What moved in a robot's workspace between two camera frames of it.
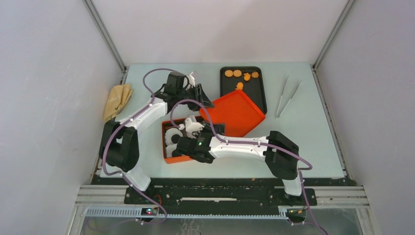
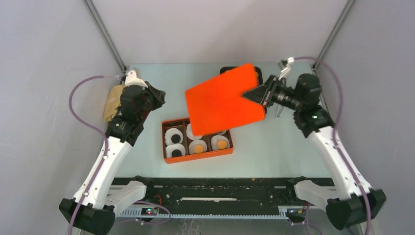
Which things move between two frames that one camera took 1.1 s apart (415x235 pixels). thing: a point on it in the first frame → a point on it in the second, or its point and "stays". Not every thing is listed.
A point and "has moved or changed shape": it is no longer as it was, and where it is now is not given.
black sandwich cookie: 175,138 stays
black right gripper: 207,129 → 262,94
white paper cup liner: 170,149 stays
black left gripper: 201,95 → 158,95
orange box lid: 239,113 has moved or changed shape
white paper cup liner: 169,133 stays
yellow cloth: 117,98 stays
